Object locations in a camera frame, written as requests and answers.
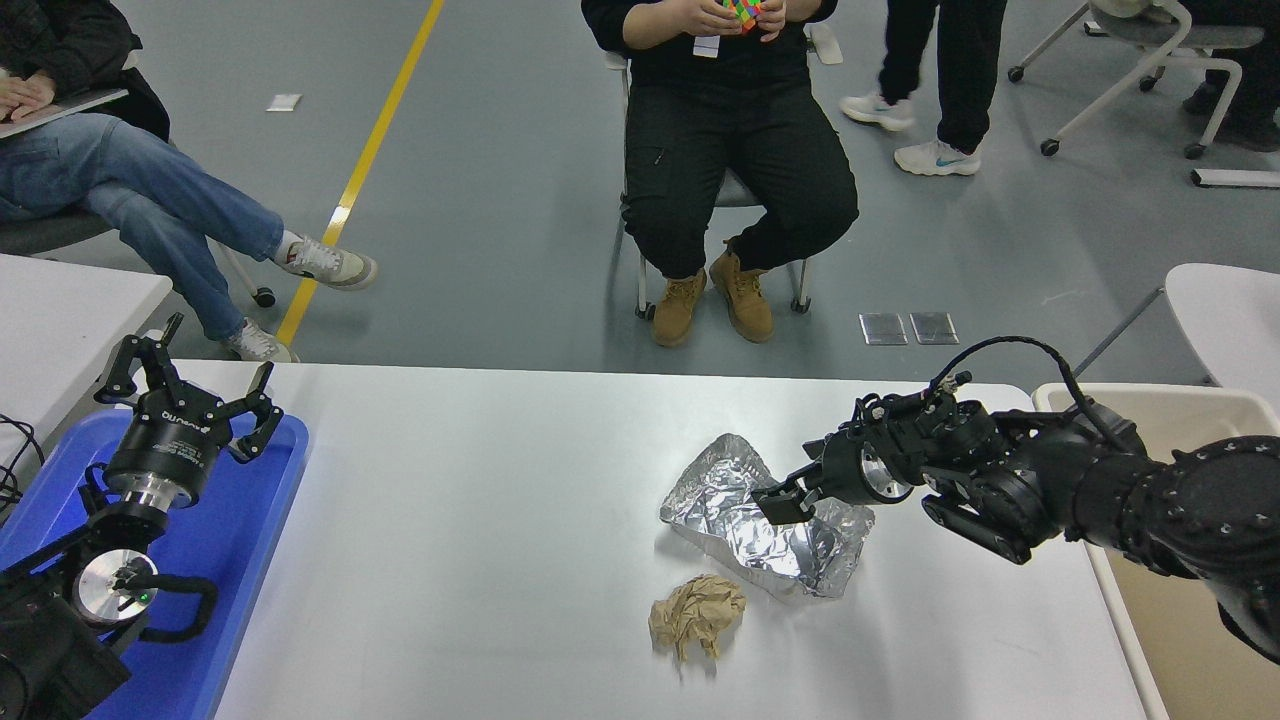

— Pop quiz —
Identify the silver foil tray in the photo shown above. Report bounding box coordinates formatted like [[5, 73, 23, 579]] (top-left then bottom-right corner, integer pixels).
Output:
[[660, 433, 877, 601]]

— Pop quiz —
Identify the white rounded table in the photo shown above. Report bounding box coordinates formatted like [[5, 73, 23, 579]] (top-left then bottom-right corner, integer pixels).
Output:
[[1065, 263, 1280, 411]]

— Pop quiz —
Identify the crumpled tan paper ball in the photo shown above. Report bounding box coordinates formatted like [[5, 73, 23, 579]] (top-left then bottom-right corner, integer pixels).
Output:
[[649, 574, 748, 663]]

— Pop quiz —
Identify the white floor bar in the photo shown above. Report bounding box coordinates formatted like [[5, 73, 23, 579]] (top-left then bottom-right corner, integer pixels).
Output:
[[1192, 168, 1280, 189]]

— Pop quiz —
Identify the blue plastic tray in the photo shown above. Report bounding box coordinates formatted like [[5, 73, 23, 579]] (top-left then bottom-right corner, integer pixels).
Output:
[[0, 408, 311, 720]]

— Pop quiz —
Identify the thin black cable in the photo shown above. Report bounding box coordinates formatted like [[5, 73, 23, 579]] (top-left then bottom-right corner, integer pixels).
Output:
[[0, 415, 47, 511]]

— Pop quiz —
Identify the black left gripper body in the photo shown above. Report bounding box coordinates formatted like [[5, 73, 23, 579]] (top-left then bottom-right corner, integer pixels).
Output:
[[105, 386, 235, 493]]

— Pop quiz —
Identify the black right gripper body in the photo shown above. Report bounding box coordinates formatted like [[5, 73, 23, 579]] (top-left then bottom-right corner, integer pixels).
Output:
[[818, 430, 886, 508]]

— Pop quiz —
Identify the white side table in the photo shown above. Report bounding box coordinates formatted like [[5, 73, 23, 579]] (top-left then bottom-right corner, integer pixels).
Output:
[[0, 255, 174, 471]]

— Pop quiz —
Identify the person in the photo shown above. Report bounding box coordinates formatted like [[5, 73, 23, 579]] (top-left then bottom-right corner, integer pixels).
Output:
[[1183, 0, 1280, 153], [580, 0, 861, 348], [0, 0, 380, 364], [838, 0, 1009, 178]]

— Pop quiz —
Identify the large pale plastic bin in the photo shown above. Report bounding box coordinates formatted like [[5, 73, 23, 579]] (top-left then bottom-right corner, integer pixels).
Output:
[[1033, 383, 1280, 720]]

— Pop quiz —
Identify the person's right hand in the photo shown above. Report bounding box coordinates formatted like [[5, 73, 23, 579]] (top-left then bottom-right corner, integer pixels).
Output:
[[672, 0, 746, 39]]

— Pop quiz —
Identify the silver laptop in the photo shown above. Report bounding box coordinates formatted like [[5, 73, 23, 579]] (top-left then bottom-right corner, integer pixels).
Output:
[[0, 88, 132, 141]]

